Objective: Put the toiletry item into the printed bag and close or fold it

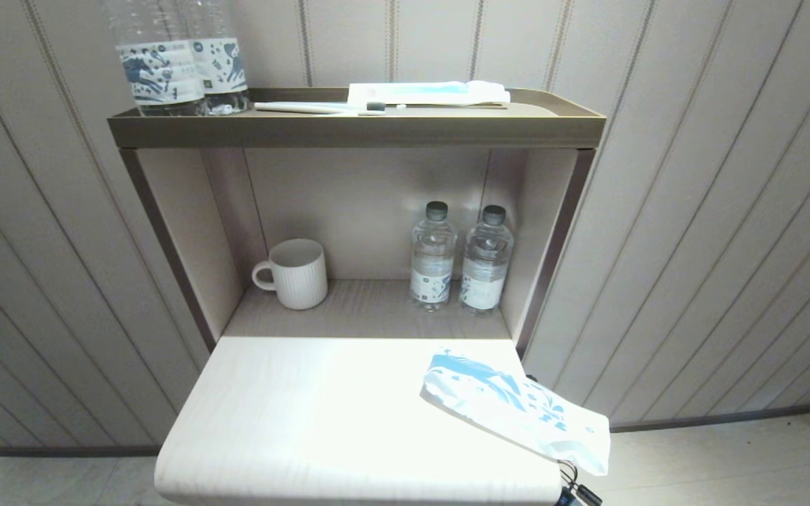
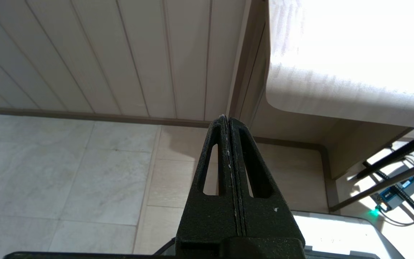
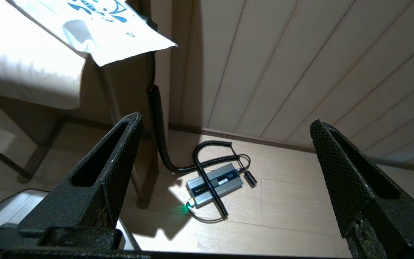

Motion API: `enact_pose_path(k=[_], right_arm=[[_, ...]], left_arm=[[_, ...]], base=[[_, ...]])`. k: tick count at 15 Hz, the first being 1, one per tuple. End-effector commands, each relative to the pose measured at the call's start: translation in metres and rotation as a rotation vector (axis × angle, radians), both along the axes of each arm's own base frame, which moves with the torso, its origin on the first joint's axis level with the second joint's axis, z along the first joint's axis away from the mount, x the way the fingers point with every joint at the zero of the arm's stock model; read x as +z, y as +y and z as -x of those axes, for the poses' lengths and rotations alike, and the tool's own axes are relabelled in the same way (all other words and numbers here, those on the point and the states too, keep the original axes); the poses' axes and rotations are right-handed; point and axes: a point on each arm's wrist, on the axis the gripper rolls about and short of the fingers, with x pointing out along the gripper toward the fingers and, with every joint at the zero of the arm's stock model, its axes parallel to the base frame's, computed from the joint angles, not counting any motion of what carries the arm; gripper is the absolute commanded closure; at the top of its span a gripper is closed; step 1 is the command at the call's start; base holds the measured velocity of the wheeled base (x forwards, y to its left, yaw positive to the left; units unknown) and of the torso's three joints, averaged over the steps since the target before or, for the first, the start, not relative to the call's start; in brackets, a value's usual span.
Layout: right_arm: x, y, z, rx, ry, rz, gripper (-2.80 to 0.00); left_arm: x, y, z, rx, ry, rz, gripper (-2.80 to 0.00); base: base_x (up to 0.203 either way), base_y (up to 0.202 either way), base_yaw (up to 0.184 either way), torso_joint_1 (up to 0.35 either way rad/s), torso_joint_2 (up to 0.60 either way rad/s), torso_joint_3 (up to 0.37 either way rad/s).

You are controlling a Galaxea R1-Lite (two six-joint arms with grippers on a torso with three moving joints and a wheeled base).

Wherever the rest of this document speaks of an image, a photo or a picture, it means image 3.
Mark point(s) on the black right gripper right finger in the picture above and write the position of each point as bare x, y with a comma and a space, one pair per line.
372, 208

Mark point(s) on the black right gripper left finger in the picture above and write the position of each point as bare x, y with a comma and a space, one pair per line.
84, 205

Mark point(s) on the white blue horse pouch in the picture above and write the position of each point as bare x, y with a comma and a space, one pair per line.
102, 36

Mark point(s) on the black corrugated floor conduit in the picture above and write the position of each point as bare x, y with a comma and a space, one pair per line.
158, 126

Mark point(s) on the grey metal power box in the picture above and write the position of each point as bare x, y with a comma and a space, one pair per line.
225, 181

